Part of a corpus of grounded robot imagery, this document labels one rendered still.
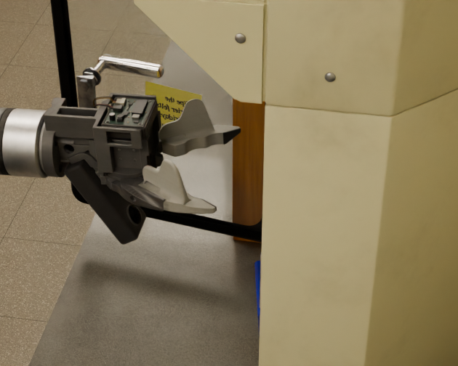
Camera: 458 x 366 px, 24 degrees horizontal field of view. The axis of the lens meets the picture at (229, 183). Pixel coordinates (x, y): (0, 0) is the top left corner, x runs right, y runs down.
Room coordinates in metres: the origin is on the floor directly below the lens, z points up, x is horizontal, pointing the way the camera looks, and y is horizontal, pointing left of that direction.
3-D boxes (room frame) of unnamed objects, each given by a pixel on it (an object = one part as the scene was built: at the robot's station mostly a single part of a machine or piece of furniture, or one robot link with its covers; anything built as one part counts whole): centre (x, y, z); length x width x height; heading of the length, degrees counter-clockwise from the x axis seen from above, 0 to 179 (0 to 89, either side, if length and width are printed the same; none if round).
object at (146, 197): (0.91, 0.09, 1.23); 0.09 x 0.05 x 0.02; 44
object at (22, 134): (0.97, 0.21, 1.24); 0.08 x 0.05 x 0.08; 170
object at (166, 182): (0.88, 0.06, 1.25); 0.09 x 0.03 x 0.06; 44
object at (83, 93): (1.16, 0.18, 1.18); 0.02 x 0.02 x 0.06; 71
